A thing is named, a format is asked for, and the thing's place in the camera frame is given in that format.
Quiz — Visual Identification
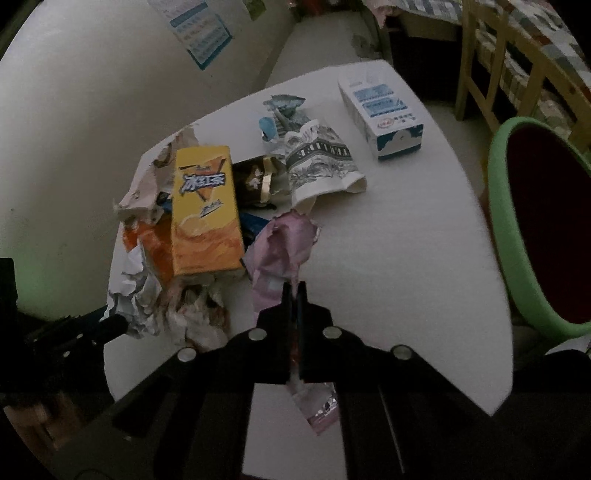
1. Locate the pink wrapper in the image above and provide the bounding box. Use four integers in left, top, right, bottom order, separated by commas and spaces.
242, 210, 339, 435

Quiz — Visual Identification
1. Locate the beige newspaper ball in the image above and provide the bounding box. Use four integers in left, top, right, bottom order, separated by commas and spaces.
161, 274, 229, 352

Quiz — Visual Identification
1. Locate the crumpled white grey paper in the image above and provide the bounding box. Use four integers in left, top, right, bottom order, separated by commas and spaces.
105, 244, 162, 338

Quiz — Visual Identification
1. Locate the yellow iced tea carton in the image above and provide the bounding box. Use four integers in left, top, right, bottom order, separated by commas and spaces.
171, 146, 245, 276

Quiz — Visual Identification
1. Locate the black gold snack wrapper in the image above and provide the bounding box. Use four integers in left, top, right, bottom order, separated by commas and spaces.
232, 155, 290, 211

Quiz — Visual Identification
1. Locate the orange snack wrapper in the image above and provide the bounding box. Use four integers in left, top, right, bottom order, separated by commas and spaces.
122, 214, 174, 287

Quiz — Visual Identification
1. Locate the white blue milk carton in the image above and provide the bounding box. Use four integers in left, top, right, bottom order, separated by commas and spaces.
339, 72, 424, 161

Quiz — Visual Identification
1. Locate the blue white crumpled wrapper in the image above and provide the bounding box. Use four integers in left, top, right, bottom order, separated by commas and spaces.
259, 94, 310, 143

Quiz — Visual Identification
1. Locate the wooden chair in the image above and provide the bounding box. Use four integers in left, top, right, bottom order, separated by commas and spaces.
456, 1, 590, 154

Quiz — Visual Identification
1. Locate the bed with plaid blanket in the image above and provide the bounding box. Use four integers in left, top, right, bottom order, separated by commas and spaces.
363, 0, 463, 41

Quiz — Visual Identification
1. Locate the blue wall poster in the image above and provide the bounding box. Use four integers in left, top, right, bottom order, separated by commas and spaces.
147, 0, 232, 71

